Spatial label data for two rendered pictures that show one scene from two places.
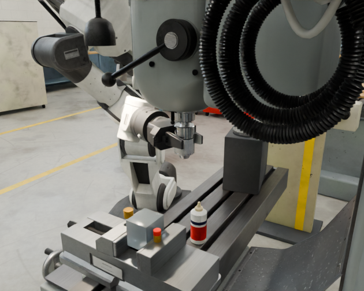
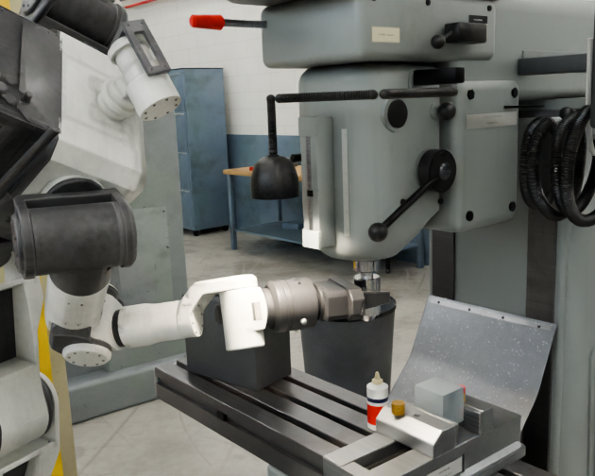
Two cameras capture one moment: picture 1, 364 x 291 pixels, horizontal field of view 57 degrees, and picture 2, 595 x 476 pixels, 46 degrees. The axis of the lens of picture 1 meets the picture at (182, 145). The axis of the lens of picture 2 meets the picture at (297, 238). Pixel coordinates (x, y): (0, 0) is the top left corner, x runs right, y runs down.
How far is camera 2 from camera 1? 1.25 m
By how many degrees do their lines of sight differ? 68
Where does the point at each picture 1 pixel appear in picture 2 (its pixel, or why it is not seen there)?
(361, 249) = (566, 296)
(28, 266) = not seen: outside the picture
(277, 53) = (502, 170)
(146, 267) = (488, 423)
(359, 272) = (567, 314)
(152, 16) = (403, 148)
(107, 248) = (448, 442)
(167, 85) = (413, 223)
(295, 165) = not seen: hidden behind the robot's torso
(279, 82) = (504, 193)
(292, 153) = not seen: hidden behind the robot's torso
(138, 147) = (30, 425)
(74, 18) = (94, 161)
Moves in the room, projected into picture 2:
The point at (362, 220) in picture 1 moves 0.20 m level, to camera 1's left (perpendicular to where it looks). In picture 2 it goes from (565, 274) to (569, 303)
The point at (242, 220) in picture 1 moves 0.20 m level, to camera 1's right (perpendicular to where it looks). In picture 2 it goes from (347, 394) to (367, 360)
